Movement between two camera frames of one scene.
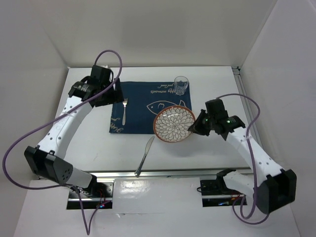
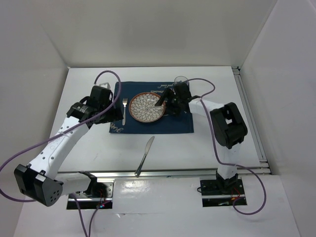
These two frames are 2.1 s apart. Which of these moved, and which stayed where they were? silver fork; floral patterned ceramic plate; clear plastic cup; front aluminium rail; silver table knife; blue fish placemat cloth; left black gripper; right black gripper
Moved: floral patterned ceramic plate; left black gripper; right black gripper
Stayed: front aluminium rail; blue fish placemat cloth; silver fork; clear plastic cup; silver table knife
